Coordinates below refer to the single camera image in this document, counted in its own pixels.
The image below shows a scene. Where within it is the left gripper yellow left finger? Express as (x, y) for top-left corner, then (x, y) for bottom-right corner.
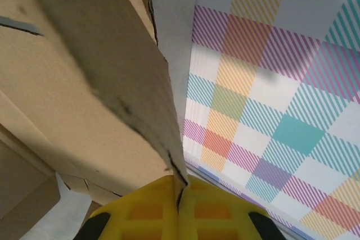
(75, 175), (180, 240)

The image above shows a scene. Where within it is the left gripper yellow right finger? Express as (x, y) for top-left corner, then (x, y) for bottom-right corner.
(179, 174), (285, 240)

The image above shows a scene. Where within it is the brown cardboard box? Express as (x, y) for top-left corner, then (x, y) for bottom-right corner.
(0, 0), (190, 240)

